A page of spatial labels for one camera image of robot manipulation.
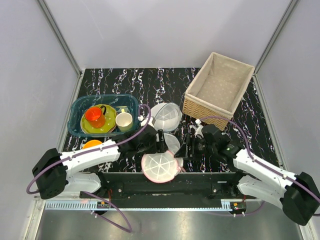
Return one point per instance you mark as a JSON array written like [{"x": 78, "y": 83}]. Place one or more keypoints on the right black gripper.
[{"x": 184, "y": 152}]

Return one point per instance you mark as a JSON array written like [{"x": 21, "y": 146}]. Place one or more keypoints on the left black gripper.
[{"x": 160, "y": 147}]

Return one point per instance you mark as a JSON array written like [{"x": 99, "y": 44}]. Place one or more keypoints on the pink-trimmed mesh laundry bag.
[{"x": 163, "y": 167}]

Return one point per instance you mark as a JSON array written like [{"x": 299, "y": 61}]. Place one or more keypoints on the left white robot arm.
[{"x": 57, "y": 173}]

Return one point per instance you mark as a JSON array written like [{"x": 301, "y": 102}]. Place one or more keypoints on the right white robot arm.
[{"x": 295, "y": 194}]

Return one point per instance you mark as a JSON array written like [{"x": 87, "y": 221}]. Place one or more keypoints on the grey-trimmed mesh laundry bag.
[{"x": 167, "y": 116}]

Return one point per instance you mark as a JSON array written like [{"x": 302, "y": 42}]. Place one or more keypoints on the cream mug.
[{"x": 124, "y": 121}]

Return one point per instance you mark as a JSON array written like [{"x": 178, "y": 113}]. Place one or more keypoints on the yellow-green plate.
[{"x": 110, "y": 121}]

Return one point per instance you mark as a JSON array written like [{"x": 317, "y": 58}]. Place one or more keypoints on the orange bowl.
[{"x": 91, "y": 144}]

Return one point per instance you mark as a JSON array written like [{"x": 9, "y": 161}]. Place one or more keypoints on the orange mug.
[{"x": 95, "y": 117}]

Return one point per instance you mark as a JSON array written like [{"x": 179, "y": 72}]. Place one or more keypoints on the teal plastic tub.
[{"x": 120, "y": 102}]

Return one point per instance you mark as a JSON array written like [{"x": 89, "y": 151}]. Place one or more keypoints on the wicker basket with liner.
[{"x": 217, "y": 89}]

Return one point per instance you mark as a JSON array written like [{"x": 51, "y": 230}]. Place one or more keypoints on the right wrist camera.
[{"x": 197, "y": 127}]

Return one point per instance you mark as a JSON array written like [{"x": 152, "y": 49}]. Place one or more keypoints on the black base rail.
[{"x": 186, "y": 190}]

